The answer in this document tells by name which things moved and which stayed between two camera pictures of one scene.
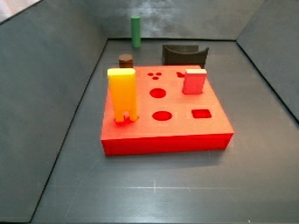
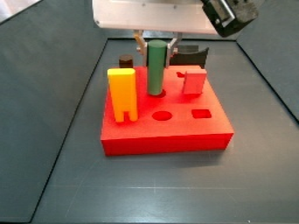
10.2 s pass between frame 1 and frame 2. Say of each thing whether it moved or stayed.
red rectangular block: stayed
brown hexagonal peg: stayed
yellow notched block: stayed
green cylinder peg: moved
